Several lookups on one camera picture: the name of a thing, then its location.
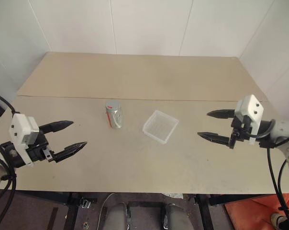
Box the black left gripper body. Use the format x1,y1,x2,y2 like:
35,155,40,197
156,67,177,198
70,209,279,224
26,131,57,166

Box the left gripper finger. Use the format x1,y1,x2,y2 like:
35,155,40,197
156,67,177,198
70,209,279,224
39,120,75,136
53,141,88,164

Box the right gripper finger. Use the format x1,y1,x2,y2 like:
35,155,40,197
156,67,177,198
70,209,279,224
197,131,232,146
206,109,236,120

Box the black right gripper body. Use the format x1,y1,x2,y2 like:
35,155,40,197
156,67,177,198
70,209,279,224
229,115,254,150

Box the clear square plastic container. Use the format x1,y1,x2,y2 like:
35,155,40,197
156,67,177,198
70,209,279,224
142,109,179,145

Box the crumpled clear plastic scrap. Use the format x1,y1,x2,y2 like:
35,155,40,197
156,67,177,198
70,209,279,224
162,191,184,200

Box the orange floor object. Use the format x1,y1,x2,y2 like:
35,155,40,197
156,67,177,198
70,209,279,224
224,191,289,230

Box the grey rounded shape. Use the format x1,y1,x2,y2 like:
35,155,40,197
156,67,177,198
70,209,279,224
162,203,193,230
105,202,131,230

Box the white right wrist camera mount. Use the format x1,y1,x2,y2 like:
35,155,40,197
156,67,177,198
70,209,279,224
237,94,265,146

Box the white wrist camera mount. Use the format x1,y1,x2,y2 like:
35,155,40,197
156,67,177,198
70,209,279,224
237,94,265,146
9,113,39,166

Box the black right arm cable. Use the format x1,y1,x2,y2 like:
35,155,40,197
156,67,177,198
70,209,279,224
248,119,277,140
266,133,289,230

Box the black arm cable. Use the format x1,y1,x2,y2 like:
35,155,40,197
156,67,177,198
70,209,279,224
0,92,19,115
0,136,17,230
248,119,277,140
266,133,289,230

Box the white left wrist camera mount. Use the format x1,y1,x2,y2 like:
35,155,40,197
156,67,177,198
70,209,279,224
9,113,39,166

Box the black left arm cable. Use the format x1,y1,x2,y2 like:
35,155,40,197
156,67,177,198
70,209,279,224
0,136,17,230
0,92,19,115

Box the black metal table frame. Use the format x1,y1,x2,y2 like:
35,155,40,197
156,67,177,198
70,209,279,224
14,190,274,230

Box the thin grey cable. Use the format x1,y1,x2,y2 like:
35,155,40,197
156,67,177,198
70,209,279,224
97,193,117,230

